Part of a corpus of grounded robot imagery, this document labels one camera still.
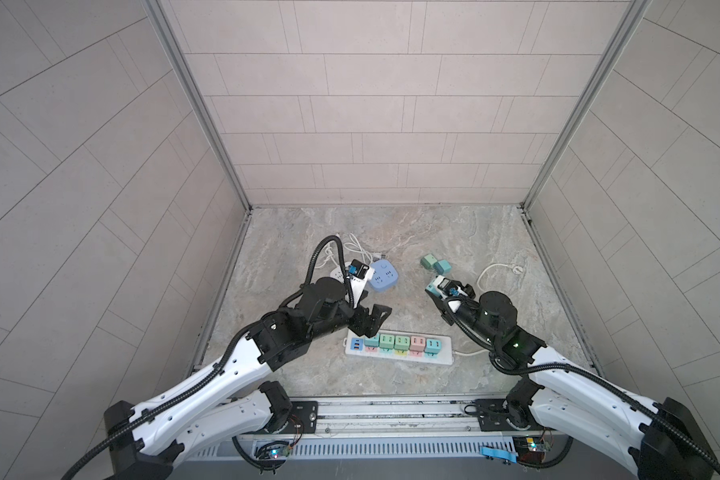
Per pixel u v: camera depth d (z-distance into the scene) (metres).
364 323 0.57
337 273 0.57
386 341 0.77
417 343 0.77
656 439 0.40
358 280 0.58
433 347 0.77
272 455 0.65
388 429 0.71
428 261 0.99
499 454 0.65
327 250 1.01
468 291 0.68
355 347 0.80
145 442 0.37
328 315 0.51
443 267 0.96
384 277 0.94
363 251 1.02
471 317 0.65
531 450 0.68
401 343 0.77
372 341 0.77
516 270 0.96
